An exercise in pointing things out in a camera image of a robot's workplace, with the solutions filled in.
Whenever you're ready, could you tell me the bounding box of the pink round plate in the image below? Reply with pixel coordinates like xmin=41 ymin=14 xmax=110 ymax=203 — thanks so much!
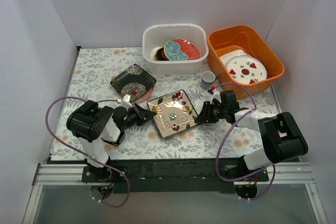
xmin=129 ymin=87 xmax=153 ymax=103

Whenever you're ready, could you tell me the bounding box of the square dark rimmed plate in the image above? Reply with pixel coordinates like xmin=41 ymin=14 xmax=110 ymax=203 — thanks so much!
xmin=147 ymin=90 xmax=198 ymax=139

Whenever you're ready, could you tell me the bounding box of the black floral square plate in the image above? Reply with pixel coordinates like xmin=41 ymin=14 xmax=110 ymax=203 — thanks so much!
xmin=110 ymin=64 xmax=156 ymax=102

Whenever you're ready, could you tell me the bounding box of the red and teal round plate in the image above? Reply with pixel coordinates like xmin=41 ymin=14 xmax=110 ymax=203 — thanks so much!
xmin=163 ymin=38 xmax=201 ymax=61

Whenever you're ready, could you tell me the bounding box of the yellow dotted scalloped plate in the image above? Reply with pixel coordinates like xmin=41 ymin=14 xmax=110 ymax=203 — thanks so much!
xmin=154 ymin=47 xmax=162 ymax=61

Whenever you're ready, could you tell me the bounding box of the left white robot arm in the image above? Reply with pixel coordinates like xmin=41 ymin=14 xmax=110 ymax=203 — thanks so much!
xmin=66 ymin=99 xmax=156 ymax=182

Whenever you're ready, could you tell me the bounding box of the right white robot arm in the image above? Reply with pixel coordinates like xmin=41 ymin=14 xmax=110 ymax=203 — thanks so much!
xmin=194 ymin=90 xmax=308 ymax=181

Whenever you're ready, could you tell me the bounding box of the white plate in orange bin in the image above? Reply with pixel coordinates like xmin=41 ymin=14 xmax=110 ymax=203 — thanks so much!
xmin=219 ymin=49 xmax=247 ymax=66

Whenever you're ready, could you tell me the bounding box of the orange plastic bin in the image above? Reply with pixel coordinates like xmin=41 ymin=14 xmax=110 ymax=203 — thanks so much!
xmin=207 ymin=25 xmax=285 ymax=99

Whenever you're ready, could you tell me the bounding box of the white plastic bin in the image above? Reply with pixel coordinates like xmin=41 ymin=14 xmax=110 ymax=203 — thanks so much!
xmin=142 ymin=24 xmax=209 ymax=76

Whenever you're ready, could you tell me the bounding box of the small grey white cup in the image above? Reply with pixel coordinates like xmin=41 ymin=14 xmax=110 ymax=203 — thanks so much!
xmin=201 ymin=71 xmax=218 ymax=90

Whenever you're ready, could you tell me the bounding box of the watermelon pattern round plate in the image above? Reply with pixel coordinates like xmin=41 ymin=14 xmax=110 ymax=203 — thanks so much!
xmin=225 ymin=56 xmax=268 ymax=84

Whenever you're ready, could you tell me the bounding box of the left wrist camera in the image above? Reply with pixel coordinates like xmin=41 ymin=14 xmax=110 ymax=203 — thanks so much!
xmin=117 ymin=94 xmax=132 ymax=110

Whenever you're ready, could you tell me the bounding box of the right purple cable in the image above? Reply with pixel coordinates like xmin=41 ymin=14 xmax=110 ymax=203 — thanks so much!
xmin=214 ymin=82 xmax=276 ymax=200

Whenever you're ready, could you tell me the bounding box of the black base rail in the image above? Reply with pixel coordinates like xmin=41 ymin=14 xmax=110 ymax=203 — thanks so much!
xmin=34 ymin=158 xmax=314 ymax=194

